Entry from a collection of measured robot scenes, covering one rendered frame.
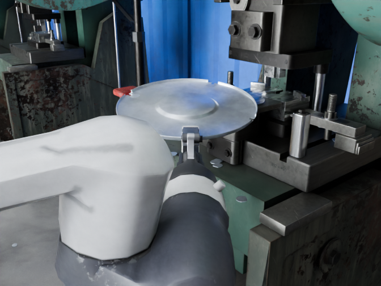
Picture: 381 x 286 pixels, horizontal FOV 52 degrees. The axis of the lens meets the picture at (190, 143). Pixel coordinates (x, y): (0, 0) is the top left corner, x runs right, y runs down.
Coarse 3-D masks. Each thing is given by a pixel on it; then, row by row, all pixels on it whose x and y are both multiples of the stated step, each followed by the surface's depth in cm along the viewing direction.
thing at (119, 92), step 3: (123, 87) 110; (126, 87) 110; (129, 87) 110; (132, 87) 110; (135, 87) 110; (114, 90) 108; (117, 90) 107; (120, 90) 107; (123, 90) 107; (126, 90) 107; (129, 90) 107; (114, 93) 108; (117, 93) 106; (120, 93) 105; (123, 93) 105; (126, 93) 106; (120, 96) 106
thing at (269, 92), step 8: (248, 88) 101; (256, 88) 101; (272, 88) 101; (264, 96) 93; (272, 96) 93; (280, 96) 93; (288, 96) 93; (288, 104) 89; (296, 104) 91; (304, 104) 93; (264, 112) 94; (272, 112) 92; (280, 112) 91
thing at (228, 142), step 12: (252, 96) 91; (264, 108) 85; (276, 108) 88; (240, 132) 86; (252, 132) 88; (216, 144) 91; (228, 144) 88; (240, 144) 87; (216, 156) 92; (228, 156) 88; (240, 156) 88
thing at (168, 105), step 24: (144, 96) 85; (168, 96) 84; (192, 96) 84; (216, 96) 85; (240, 96) 85; (144, 120) 75; (168, 120) 75; (192, 120) 75; (216, 120) 75; (240, 120) 75
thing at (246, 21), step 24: (240, 0) 86; (264, 0) 82; (240, 24) 85; (264, 24) 81; (288, 24) 82; (312, 24) 87; (240, 48) 87; (264, 48) 83; (288, 48) 84; (312, 48) 89
